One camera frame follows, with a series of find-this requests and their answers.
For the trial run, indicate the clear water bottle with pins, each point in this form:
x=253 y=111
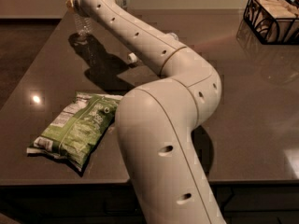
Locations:
x=83 y=26

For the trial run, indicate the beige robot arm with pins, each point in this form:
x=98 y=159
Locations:
x=154 y=121

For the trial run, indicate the lying white-label plastic bottle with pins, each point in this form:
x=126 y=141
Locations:
x=133 y=58

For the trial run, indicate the green chip bag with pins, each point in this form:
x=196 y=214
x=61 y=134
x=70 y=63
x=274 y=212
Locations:
x=75 y=132

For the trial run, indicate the dark right cabinet drawer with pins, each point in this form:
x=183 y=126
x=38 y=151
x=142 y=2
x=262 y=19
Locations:
x=257 y=198

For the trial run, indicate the dark cabinet drawer with handle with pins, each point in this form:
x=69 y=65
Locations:
x=38 y=203

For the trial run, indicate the black wire napkin basket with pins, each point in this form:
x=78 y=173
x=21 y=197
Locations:
x=275 y=22

